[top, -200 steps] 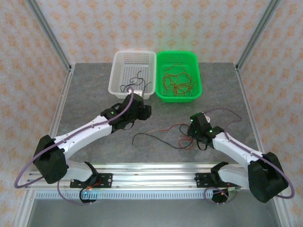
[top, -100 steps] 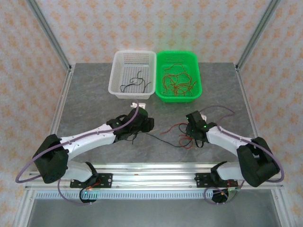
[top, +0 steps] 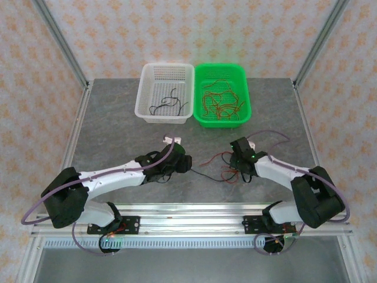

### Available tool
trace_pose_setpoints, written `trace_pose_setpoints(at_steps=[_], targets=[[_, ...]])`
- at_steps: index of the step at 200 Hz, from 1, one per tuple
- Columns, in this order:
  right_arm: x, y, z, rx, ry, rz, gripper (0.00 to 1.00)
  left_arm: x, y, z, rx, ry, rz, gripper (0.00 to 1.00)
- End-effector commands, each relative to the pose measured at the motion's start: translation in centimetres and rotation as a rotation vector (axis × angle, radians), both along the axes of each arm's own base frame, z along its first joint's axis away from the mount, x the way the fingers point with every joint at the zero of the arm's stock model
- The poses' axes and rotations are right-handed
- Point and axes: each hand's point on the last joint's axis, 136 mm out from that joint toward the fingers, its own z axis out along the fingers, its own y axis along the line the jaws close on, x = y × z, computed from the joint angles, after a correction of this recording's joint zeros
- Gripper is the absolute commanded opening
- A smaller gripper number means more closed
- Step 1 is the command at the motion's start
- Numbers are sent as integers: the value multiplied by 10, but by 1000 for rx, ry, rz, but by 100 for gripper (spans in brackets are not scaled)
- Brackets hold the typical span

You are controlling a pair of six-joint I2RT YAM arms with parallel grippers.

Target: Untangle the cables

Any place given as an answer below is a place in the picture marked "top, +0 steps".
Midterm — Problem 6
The aluminium corner post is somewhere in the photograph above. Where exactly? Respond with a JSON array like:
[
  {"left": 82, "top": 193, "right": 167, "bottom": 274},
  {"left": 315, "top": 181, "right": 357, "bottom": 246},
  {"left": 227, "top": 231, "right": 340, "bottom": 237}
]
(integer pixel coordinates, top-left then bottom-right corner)
[
  {"left": 293, "top": 0, "right": 352, "bottom": 88},
  {"left": 31, "top": 0, "right": 90, "bottom": 88}
]

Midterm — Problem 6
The aluminium table side rail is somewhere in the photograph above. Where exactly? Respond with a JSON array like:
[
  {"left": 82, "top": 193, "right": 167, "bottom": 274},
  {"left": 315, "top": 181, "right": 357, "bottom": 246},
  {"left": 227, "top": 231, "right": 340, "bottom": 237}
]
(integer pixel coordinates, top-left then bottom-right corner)
[
  {"left": 47, "top": 81, "right": 94, "bottom": 213},
  {"left": 291, "top": 79, "right": 337, "bottom": 213}
]

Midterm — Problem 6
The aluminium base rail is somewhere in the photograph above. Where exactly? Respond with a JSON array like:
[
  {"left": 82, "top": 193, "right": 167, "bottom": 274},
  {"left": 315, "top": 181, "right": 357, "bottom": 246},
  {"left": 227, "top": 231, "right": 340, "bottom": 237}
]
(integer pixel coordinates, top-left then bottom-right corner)
[{"left": 31, "top": 202, "right": 354, "bottom": 238}]

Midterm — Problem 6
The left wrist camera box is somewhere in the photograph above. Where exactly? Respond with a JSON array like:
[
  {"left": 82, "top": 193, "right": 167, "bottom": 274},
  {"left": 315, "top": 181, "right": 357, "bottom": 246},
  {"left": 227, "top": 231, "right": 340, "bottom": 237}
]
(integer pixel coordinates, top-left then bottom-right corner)
[{"left": 163, "top": 134, "right": 183, "bottom": 146}]

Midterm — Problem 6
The slotted grey cable duct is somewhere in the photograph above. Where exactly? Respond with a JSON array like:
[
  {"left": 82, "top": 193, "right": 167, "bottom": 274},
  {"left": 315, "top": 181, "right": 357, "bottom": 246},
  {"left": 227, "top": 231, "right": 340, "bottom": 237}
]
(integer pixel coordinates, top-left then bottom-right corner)
[{"left": 41, "top": 236, "right": 297, "bottom": 250}]

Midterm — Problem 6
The green plastic basket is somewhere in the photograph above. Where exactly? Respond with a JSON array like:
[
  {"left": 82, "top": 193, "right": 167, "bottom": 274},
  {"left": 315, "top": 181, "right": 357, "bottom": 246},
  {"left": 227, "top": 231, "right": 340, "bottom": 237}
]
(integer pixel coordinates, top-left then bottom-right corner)
[{"left": 193, "top": 62, "right": 253, "bottom": 129}]

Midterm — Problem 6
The white plastic basket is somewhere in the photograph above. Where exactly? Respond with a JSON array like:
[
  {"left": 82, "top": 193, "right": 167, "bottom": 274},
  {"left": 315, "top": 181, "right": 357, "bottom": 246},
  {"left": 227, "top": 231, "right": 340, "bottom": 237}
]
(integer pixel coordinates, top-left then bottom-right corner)
[{"left": 134, "top": 62, "right": 196, "bottom": 124}]

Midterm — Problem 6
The black round cable port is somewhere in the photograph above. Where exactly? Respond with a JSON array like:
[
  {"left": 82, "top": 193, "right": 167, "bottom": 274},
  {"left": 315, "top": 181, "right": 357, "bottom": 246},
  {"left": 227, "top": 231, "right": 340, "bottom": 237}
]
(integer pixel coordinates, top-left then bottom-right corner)
[
  {"left": 263, "top": 235, "right": 287, "bottom": 255},
  {"left": 99, "top": 234, "right": 122, "bottom": 255}
]

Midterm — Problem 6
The grey metal lower panel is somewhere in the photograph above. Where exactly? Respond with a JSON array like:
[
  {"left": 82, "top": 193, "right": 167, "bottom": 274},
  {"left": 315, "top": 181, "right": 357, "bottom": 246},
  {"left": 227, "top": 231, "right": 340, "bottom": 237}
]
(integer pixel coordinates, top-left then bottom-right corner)
[{"left": 32, "top": 247, "right": 351, "bottom": 283}]

